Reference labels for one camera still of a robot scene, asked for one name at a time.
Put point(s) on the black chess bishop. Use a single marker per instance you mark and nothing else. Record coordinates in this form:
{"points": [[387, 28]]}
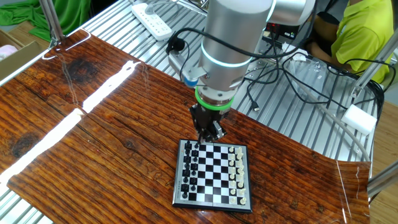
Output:
{"points": [[186, 159], [185, 179]]}

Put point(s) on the black white magnetic chessboard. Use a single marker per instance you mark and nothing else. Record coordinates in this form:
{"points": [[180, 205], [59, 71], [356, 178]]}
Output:
{"points": [[211, 177]]}

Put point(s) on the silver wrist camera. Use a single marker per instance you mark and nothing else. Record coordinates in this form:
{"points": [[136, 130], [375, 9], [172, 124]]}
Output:
{"points": [[183, 70]]}

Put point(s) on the black chess king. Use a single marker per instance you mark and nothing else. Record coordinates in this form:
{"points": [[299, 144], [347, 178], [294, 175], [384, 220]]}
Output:
{"points": [[186, 166]]}

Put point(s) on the white chess queen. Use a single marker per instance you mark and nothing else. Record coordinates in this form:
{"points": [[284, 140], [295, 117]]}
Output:
{"points": [[239, 177]]}

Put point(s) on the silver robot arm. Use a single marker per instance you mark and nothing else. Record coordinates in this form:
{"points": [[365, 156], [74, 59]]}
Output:
{"points": [[230, 37]]}

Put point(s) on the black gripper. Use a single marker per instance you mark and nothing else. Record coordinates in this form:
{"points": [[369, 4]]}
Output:
{"points": [[208, 119]]}

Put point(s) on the white crumpled paper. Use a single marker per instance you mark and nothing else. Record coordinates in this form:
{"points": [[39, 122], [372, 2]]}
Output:
{"points": [[290, 49]]}

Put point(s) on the person in yellow shirt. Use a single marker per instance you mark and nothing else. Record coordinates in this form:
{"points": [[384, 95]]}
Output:
{"points": [[363, 28]]}

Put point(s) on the black chess queen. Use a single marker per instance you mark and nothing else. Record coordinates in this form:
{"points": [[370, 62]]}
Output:
{"points": [[186, 172]]}

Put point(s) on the white chess knight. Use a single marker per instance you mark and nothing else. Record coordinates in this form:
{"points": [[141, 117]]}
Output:
{"points": [[239, 156], [242, 192]]}

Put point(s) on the aluminium frame post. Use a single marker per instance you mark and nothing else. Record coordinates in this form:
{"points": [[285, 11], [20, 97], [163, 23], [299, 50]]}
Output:
{"points": [[373, 65], [384, 180], [51, 18]]}

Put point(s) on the pink soft item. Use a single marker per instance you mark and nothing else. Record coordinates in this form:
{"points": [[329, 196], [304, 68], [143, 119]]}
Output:
{"points": [[7, 51]]}

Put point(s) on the white chess king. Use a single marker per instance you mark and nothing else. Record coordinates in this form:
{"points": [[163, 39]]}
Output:
{"points": [[240, 170]]}

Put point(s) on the black chess rook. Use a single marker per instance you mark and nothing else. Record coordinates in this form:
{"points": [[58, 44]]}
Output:
{"points": [[187, 145], [184, 195]]}

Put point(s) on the clear plastic sheet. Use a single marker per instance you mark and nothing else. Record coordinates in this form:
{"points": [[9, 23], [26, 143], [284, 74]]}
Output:
{"points": [[317, 67]]}

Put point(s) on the bright green cloth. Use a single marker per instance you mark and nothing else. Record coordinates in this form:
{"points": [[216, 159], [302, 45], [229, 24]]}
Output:
{"points": [[74, 15]]}

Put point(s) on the white chess rook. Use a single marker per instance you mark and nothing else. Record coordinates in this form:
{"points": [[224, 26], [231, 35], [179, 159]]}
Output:
{"points": [[239, 150], [242, 201]]}

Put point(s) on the silver robot mounting plate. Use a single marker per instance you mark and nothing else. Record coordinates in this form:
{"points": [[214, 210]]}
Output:
{"points": [[261, 67]]}

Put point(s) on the brown cardboard box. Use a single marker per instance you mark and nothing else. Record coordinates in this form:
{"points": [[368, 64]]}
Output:
{"points": [[18, 62]]}

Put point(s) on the black red digit display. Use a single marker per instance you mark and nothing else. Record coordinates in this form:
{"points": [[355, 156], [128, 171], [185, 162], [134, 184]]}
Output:
{"points": [[284, 31]]}

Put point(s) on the wood grain table mat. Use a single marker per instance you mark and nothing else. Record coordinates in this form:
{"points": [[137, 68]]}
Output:
{"points": [[124, 109]]}

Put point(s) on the white adapter block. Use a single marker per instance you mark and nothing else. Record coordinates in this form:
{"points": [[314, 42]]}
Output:
{"points": [[359, 119]]}

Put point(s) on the white power strip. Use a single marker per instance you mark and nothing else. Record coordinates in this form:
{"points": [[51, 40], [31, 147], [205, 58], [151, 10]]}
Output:
{"points": [[147, 18]]}

